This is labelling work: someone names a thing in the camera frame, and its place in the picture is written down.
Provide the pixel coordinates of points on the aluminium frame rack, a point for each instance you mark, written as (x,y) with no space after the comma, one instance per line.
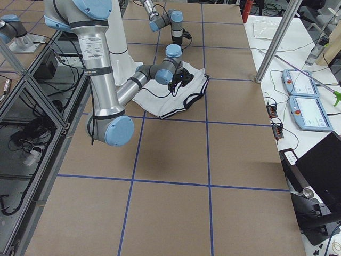
(38,117)

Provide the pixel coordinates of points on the black laptop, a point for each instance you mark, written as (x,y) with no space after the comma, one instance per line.
(320,166)

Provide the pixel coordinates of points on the upper orange relay module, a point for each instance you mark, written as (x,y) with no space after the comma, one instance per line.
(272,111)

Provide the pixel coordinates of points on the clear water bottle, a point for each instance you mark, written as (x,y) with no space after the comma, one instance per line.
(316,51)

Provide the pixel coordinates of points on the black power adapter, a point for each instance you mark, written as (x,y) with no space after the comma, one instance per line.
(47,68)

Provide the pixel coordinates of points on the lower teach pendant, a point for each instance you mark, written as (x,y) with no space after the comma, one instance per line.
(309,114)

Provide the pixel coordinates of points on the orange relay module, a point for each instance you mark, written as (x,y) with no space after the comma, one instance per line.
(277,131)
(272,111)

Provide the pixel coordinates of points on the aluminium frame post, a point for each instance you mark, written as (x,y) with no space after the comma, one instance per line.
(277,39)

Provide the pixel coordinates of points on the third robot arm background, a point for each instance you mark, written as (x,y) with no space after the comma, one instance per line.
(11,27)

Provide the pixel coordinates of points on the green handled reach tool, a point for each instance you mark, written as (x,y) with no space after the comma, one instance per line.
(334,92)

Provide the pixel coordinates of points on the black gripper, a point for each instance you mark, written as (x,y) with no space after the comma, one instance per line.
(176,79)
(177,40)

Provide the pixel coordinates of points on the red fire extinguisher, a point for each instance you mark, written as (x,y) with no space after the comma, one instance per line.
(246,11)

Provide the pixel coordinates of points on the grey cartoon print t-shirt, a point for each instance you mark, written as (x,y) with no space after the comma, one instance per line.
(160,102)

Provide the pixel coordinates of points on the clear plastic bag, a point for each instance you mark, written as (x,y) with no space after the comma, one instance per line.
(263,29)

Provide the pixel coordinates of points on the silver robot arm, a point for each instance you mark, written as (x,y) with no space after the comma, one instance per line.
(89,21)
(172,17)

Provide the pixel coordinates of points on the lower orange relay module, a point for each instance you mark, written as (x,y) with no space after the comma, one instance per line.
(277,131)

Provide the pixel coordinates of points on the teach pendant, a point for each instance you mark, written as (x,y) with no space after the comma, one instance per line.
(298,84)
(309,114)

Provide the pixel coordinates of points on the upper teach pendant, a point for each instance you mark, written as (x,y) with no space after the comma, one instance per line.
(298,84)

